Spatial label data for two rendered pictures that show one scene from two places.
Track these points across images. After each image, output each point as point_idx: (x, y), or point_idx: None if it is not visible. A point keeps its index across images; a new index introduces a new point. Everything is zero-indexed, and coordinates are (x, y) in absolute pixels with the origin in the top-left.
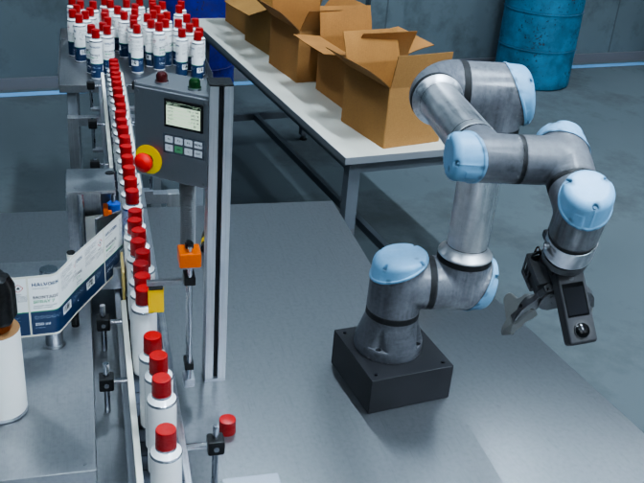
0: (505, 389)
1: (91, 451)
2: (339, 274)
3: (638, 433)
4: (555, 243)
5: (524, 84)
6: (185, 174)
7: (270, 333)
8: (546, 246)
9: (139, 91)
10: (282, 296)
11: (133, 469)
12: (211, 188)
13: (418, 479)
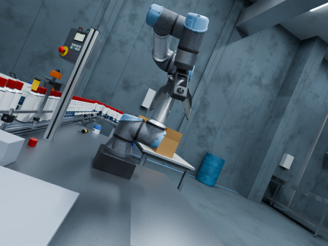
0: (154, 188)
1: None
2: None
3: (201, 220)
4: (178, 46)
5: None
6: (71, 56)
7: (81, 145)
8: (175, 51)
9: (71, 29)
10: (95, 145)
11: None
12: (77, 62)
13: (92, 186)
